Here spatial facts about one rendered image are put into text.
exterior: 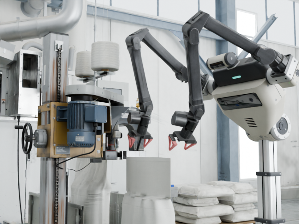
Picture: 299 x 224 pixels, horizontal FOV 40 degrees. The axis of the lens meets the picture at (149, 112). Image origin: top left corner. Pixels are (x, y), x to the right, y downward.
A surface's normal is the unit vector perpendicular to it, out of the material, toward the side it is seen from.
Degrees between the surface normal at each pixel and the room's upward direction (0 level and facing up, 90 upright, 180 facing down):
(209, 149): 90
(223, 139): 90
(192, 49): 126
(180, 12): 90
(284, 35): 90
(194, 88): 118
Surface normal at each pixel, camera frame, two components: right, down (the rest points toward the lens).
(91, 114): -0.54, -0.08
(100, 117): 0.85, -0.05
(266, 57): 0.24, 0.38
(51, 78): 0.54, -0.08
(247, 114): -0.65, 0.60
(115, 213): -0.84, -0.05
